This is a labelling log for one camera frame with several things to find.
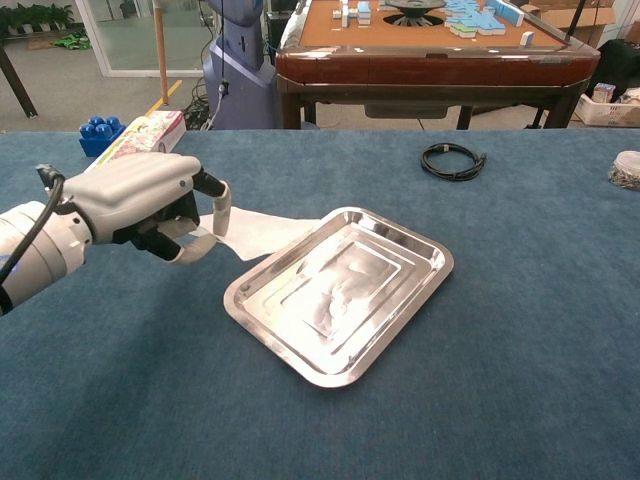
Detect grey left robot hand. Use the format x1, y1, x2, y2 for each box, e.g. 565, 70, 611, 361
62, 152, 232, 266

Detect white paper sheet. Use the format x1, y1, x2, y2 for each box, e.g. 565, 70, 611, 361
197, 207, 321, 262

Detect blue toy building brick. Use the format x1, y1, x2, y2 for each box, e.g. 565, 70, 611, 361
78, 115, 127, 158

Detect floral pink white carton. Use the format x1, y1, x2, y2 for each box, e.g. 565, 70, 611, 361
122, 110, 187, 156

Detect wooden pole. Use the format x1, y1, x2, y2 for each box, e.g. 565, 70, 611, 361
152, 0, 170, 106

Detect dark slanted table leg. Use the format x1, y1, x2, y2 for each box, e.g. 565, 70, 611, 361
0, 42, 39, 119

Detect purple blue machine base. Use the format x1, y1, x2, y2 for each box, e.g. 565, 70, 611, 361
202, 0, 278, 130

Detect green item on floor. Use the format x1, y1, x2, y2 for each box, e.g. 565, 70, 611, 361
53, 30, 93, 50

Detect row of potted plants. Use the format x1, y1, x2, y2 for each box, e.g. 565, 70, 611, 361
0, 3, 75, 35

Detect silver metal tray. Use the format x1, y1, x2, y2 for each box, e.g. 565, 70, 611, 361
223, 206, 455, 389

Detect small mahjong tile stack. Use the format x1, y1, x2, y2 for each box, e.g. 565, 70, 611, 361
333, 0, 374, 27

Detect brown mahjong table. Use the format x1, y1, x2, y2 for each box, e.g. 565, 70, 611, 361
274, 0, 601, 130

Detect black mahjong table dial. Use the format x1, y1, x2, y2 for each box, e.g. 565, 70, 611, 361
382, 0, 448, 26

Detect large mahjong tile pile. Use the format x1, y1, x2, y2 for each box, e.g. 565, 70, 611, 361
443, 0, 526, 40

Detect white plastic crate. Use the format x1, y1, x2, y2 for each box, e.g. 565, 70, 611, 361
574, 92, 640, 128

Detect thin black pole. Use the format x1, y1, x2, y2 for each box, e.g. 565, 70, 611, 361
564, 0, 587, 44

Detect black bag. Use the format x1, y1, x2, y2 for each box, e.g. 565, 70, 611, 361
597, 38, 640, 101

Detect tangle of floor cables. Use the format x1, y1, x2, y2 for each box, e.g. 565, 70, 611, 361
182, 79, 216, 130

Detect hanging cable with connector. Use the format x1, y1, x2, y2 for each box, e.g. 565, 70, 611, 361
216, 0, 230, 97

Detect black coiled cable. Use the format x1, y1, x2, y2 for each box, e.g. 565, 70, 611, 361
420, 143, 488, 182

